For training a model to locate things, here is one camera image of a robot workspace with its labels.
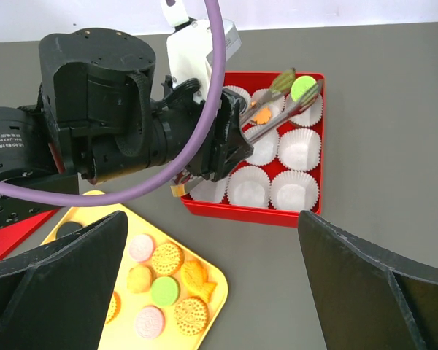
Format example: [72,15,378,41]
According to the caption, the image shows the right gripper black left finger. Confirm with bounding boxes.
[0,211,128,349]

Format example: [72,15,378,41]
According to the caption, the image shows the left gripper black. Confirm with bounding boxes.
[185,89,253,182]

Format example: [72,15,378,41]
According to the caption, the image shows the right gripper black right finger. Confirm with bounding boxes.
[298,211,438,349]

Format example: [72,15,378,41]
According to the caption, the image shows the metal tongs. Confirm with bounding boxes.
[169,67,325,200]

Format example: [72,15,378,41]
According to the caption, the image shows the orange flower cookie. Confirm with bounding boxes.
[251,107,272,125]

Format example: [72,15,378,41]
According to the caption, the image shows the red cookie box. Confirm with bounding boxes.
[180,71,326,228]

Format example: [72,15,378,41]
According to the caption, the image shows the green round cookie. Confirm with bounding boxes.
[290,75,316,101]
[150,276,180,308]

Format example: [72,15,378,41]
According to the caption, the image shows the pink round cookie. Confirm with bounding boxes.
[128,234,155,263]
[134,306,165,340]

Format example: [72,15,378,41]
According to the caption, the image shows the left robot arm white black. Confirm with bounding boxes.
[0,20,252,229]

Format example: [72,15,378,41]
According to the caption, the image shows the tan round biscuit bottom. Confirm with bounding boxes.
[105,291,121,324]

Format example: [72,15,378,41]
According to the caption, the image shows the tan round biscuit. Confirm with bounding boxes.
[105,291,121,324]
[151,242,184,276]
[174,297,209,336]

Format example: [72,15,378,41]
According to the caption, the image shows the black round cookie left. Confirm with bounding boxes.
[55,221,82,239]

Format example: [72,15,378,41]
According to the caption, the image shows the red box lid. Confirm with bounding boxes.
[0,209,58,260]

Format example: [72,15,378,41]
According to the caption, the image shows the small tan cookie centre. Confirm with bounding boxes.
[127,265,153,294]

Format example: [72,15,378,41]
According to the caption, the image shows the yellow tray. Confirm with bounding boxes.
[44,204,228,349]

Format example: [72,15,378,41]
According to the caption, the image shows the tan round biscuit top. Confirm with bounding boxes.
[151,242,184,276]

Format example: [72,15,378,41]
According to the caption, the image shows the orange fish cookie right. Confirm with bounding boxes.
[180,260,217,303]

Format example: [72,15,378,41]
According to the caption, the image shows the tan round biscuit right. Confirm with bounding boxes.
[174,297,209,336]

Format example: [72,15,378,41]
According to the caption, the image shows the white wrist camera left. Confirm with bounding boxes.
[159,0,242,96]

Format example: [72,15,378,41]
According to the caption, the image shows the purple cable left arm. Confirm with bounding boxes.
[0,0,227,207]

